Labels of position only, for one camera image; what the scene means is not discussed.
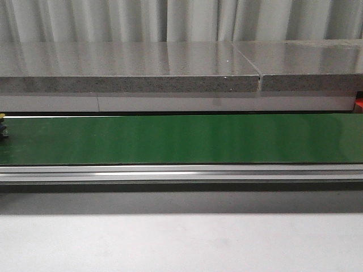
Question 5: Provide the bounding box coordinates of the grey pleated curtain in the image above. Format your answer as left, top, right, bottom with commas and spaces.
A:
1, 1, 362, 42

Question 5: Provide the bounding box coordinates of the push button at belt edge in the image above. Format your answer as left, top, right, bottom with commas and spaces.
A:
0, 113, 9, 140

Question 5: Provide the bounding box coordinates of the red object at edge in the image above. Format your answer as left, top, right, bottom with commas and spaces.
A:
353, 98, 363, 113

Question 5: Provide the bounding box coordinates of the green conveyor belt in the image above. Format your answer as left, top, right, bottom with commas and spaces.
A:
1, 113, 362, 165

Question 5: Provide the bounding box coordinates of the white cabinet front panel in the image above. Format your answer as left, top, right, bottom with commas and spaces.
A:
1, 92, 356, 112

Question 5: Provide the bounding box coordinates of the aluminium conveyor side rail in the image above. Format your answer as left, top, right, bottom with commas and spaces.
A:
1, 164, 362, 186

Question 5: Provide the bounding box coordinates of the grey stone counter slab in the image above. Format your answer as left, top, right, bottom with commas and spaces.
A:
1, 42, 259, 93

